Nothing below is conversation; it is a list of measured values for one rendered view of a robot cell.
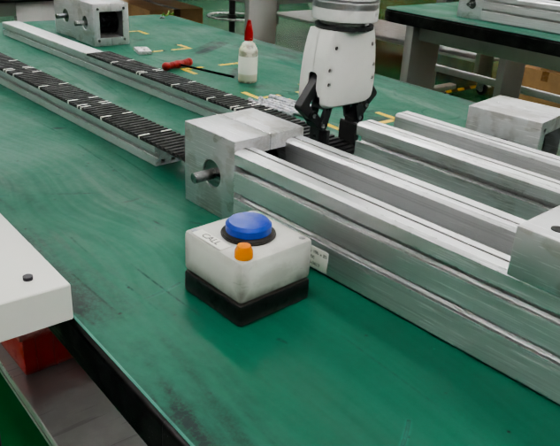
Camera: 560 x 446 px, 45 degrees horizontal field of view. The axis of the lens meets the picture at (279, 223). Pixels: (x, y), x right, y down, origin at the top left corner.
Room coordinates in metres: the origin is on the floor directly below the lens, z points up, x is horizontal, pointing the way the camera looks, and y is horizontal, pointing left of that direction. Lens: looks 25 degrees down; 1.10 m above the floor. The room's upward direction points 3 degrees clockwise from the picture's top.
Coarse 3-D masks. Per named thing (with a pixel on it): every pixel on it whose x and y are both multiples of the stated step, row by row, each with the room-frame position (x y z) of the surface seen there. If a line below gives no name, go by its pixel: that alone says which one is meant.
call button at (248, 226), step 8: (232, 216) 0.54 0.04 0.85; (240, 216) 0.54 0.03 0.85; (248, 216) 0.54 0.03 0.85; (256, 216) 0.54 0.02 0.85; (264, 216) 0.54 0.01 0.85; (232, 224) 0.52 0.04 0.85; (240, 224) 0.52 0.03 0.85; (248, 224) 0.52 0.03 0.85; (256, 224) 0.52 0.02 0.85; (264, 224) 0.52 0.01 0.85; (232, 232) 0.51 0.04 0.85; (240, 232) 0.51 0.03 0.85; (248, 232) 0.51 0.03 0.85; (256, 232) 0.51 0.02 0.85; (264, 232) 0.52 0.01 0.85
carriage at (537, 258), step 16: (528, 224) 0.44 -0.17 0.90; (544, 224) 0.44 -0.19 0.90; (528, 240) 0.43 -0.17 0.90; (544, 240) 0.42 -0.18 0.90; (512, 256) 0.43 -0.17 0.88; (528, 256) 0.43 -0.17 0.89; (544, 256) 0.42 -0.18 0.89; (512, 272) 0.43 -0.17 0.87; (528, 272) 0.42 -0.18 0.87; (544, 272) 0.42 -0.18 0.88; (544, 288) 0.41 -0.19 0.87
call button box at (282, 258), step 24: (192, 240) 0.52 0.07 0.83; (216, 240) 0.51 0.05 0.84; (240, 240) 0.51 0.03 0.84; (264, 240) 0.51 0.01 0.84; (288, 240) 0.52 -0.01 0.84; (192, 264) 0.52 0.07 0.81; (216, 264) 0.50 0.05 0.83; (240, 264) 0.48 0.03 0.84; (264, 264) 0.49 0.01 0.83; (288, 264) 0.51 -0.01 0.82; (192, 288) 0.52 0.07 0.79; (216, 288) 0.50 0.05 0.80; (240, 288) 0.48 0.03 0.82; (264, 288) 0.49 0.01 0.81; (288, 288) 0.51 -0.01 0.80; (240, 312) 0.47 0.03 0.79; (264, 312) 0.49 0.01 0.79
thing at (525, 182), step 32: (384, 128) 0.78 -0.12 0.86; (416, 128) 0.83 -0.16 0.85; (448, 128) 0.80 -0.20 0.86; (384, 160) 0.77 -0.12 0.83; (416, 160) 0.75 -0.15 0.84; (448, 160) 0.71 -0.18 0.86; (480, 160) 0.69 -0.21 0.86; (512, 160) 0.73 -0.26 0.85; (544, 160) 0.70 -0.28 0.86; (480, 192) 0.67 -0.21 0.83; (512, 192) 0.66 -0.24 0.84; (544, 192) 0.62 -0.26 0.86
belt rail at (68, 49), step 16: (16, 32) 1.61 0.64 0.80; (32, 32) 1.56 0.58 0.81; (48, 32) 1.57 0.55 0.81; (48, 48) 1.49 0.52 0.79; (64, 48) 1.43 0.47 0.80; (80, 48) 1.41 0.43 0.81; (80, 64) 1.38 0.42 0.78; (96, 64) 1.35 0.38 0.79; (128, 80) 1.25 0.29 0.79; (144, 80) 1.21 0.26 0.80; (160, 96) 1.17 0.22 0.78; (176, 96) 1.15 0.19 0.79; (192, 96) 1.10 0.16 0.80; (208, 112) 1.07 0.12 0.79; (224, 112) 1.04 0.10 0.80
